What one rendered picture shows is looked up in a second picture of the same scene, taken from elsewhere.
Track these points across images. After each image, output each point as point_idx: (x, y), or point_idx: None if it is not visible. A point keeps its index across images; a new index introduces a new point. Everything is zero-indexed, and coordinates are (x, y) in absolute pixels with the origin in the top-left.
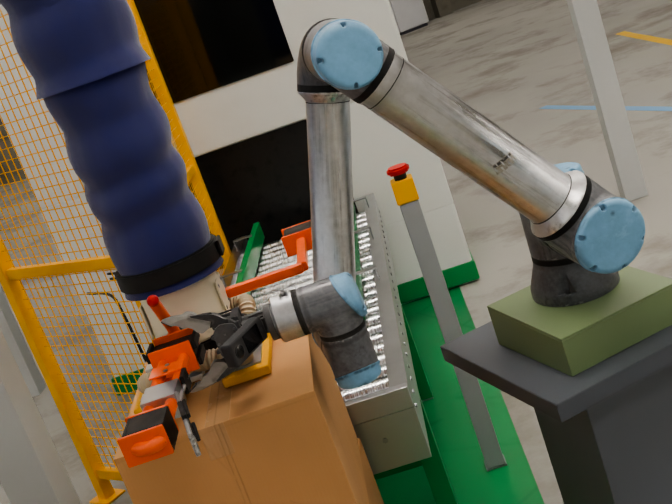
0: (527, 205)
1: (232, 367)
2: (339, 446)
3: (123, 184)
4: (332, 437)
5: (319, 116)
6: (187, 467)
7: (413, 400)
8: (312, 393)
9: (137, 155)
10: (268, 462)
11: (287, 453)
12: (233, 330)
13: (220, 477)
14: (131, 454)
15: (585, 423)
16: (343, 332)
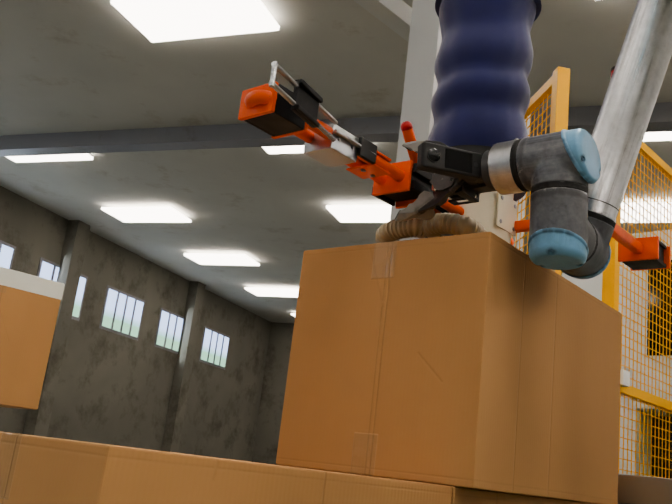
0: None
1: (418, 166)
2: (505, 336)
3: (456, 70)
4: (487, 294)
5: (641, 4)
6: (350, 278)
7: None
8: (487, 234)
9: (477, 46)
10: (416, 299)
11: (437, 295)
12: None
13: (370, 300)
14: (244, 105)
15: None
16: (549, 179)
